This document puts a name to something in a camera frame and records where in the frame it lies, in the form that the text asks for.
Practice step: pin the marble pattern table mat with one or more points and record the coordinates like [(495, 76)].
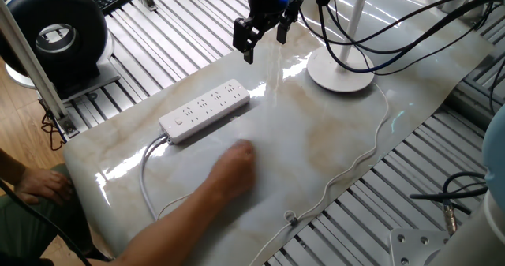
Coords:
[(296, 147)]

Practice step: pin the green trousers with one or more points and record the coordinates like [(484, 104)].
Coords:
[(23, 226)]

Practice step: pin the person's right hand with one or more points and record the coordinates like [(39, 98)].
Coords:
[(233, 171)]

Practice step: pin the person's left hand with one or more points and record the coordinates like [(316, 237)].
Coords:
[(43, 185)]

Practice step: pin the white lamp base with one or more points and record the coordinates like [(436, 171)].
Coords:
[(339, 72)]

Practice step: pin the person's left forearm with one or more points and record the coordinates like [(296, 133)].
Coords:
[(10, 167)]

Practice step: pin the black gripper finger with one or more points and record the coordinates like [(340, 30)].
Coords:
[(245, 35), (287, 23)]

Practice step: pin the person's right forearm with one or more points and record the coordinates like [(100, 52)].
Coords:
[(169, 230)]

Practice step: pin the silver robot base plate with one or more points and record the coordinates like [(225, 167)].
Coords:
[(414, 246)]

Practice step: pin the white power strip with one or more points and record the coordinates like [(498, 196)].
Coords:
[(205, 110)]

